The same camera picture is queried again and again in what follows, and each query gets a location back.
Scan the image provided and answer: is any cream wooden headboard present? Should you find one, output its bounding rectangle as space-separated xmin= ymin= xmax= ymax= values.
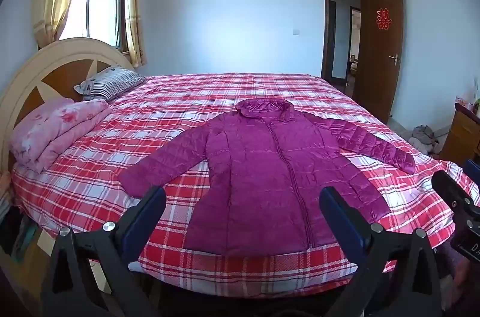
xmin=0 ymin=37 xmax=136 ymax=175

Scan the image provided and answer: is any purple puffer jacket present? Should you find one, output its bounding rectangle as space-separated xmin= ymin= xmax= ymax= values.
xmin=118 ymin=98 xmax=416 ymax=258

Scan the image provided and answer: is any brown wooden door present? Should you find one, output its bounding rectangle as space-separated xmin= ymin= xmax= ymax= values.
xmin=354 ymin=0 xmax=404 ymax=125

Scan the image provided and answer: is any pink folded quilt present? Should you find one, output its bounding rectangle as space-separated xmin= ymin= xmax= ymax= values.
xmin=10 ymin=98 xmax=113 ymax=175

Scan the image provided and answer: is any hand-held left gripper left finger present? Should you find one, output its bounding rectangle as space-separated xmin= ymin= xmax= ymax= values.
xmin=41 ymin=186 xmax=167 ymax=317

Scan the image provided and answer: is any brown door frame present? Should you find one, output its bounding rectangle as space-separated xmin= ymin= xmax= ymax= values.
xmin=320 ymin=0 xmax=372 ymax=93

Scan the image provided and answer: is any red plaid bed sheet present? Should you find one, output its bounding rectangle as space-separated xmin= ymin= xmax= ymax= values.
xmin=11 ymin=73 xmax=480 ymax=289

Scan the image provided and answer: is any striped pillow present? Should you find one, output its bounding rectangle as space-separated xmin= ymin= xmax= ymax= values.
xmin=74 ymin=66 xmax=145 ymax=102

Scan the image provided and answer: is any wooden cabinet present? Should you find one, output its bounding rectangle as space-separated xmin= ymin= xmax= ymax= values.
xmin=439 ymin=103 xmax=480 ymax=168

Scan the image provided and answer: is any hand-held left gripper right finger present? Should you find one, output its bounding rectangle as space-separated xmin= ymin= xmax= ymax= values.
xmin=319 ymin=187 xmax=443 ymax=317

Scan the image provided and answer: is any pile of clothes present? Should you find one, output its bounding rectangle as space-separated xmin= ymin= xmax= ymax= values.
xmin=409 ymin=125 xmax=449 ymax=155

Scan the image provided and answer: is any red paper door decoration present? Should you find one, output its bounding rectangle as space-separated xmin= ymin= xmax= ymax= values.
xmin=376 ymin=7 xmax=391 ymax=30

